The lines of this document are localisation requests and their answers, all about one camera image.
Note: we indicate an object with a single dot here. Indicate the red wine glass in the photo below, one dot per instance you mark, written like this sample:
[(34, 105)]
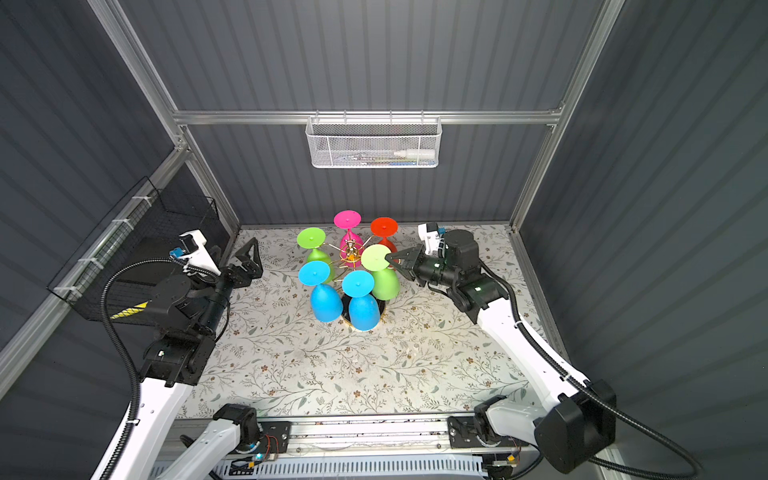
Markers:
[(384, 228)]

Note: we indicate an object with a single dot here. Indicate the blue wine glass front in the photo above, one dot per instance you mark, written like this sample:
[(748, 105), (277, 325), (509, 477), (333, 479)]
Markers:
[(363, 309)]

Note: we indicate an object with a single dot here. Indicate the gold wine glass rack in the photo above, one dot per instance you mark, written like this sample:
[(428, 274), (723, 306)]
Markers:
[(345, 299)]

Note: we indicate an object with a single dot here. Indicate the blue wine glass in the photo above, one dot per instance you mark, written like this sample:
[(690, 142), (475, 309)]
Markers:
[(363, 309), (325, 301)]

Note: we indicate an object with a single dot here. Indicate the floral table mat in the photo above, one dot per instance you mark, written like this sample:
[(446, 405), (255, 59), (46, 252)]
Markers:
[(424, 356)]

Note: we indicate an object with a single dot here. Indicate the white wire mesh basket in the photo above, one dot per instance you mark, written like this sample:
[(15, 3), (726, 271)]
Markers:
[(368, 141)]

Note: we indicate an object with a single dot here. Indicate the light green wine glass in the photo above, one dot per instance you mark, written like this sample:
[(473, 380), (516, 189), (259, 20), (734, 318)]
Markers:
[(386, 283)]

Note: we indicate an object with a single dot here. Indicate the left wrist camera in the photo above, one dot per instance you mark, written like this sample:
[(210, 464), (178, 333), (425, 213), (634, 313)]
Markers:
[(193, 255)]

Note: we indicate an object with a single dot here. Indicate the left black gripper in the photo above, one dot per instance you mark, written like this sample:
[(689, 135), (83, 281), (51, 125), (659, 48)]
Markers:
[(237, 280)]

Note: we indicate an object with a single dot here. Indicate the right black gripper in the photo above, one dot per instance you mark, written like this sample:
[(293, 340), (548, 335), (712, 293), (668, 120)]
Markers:
[(412, 265)]

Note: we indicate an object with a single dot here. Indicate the black wire basket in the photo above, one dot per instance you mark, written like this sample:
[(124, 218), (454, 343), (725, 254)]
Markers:
[(148, 226)]

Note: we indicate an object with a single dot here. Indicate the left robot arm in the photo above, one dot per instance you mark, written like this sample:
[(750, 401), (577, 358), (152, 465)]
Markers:
[(191, 310)]

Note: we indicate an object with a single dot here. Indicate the blue wine glass left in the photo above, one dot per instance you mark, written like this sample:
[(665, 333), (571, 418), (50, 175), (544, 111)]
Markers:
[(325, 301)]

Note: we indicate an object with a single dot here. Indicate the pink wine glass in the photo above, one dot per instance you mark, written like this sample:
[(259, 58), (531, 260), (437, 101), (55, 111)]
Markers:
[(351, 245)]

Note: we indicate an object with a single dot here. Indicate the white marker in basket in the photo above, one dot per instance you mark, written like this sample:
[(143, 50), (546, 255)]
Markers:
[(418, 155)]

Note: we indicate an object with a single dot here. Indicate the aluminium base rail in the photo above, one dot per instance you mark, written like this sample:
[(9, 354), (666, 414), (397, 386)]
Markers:
[(347, 447)]

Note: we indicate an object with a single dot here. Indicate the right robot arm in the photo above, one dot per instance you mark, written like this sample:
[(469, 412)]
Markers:
[(571, 422)]

